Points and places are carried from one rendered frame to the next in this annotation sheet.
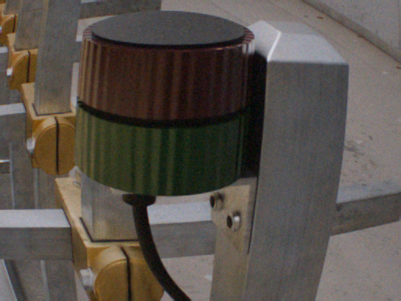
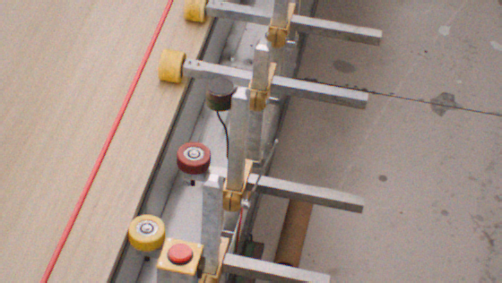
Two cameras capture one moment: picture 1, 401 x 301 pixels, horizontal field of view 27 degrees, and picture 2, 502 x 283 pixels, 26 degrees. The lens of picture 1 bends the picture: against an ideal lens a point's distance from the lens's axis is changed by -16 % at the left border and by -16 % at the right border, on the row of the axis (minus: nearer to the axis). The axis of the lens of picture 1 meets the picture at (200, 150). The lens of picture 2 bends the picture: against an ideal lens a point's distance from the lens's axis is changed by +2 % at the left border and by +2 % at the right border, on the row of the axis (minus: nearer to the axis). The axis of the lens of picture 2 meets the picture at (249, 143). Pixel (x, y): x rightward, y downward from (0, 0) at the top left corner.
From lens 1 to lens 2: 2.11 m
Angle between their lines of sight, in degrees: 34
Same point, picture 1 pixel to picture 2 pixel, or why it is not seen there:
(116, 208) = (258, 81)
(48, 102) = (276, 22)
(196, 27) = (223, 88)
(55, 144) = (274, 38)
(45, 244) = (242, 81)
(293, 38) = (238, 93)
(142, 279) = (259, 102)
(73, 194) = not seen: hidden behind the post
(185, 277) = (478, 38)
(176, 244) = (282, 90)
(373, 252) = not seen: outside the picture
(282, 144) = (234, 107)
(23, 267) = not seen: hidden behind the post
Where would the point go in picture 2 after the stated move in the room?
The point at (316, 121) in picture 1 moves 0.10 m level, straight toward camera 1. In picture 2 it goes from (240, 106) to (210, 130)
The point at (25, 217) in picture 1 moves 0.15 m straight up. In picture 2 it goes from (238, 72) to (242, 25)
